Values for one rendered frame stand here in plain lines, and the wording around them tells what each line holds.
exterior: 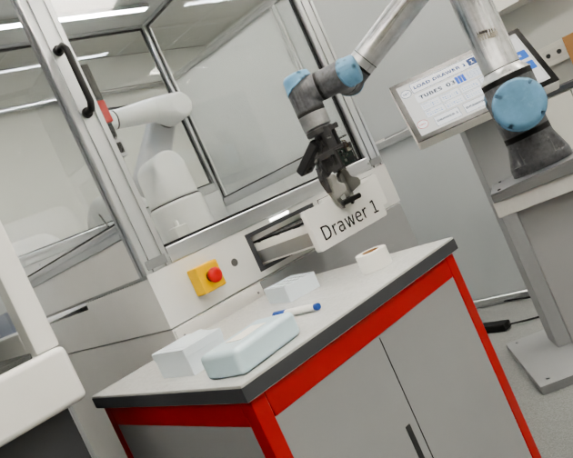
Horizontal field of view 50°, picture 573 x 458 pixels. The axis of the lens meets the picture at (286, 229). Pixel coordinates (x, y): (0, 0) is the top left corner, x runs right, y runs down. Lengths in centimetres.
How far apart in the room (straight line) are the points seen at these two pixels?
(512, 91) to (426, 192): 195
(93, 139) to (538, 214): 110
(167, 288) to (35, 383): 51
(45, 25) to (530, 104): 116
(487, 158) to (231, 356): 163
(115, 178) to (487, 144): 139
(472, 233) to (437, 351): 214
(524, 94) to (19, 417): 120
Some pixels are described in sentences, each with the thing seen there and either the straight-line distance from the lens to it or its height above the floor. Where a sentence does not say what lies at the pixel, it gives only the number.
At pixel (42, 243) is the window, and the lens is 207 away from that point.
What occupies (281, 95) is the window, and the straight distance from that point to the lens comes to 199.
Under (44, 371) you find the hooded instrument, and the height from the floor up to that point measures 88.
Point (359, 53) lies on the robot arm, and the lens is 168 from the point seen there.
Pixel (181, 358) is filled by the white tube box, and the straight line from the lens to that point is 112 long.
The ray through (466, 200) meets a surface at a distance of 330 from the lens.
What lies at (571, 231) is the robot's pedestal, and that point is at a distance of 161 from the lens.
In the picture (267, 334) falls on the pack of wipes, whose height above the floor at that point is 79.
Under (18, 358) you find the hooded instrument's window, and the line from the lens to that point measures 116.
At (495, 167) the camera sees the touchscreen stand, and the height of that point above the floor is 76.
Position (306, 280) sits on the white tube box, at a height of 79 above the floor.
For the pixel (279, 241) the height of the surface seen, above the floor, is 88.
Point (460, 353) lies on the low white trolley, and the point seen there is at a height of 55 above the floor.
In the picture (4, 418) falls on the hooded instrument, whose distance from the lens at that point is 114.
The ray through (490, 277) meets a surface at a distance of 340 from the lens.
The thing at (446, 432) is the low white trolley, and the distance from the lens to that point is 124.
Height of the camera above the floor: 98
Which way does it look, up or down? 3 degrees down
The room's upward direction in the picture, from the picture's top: 24 degrees counter-clockwise
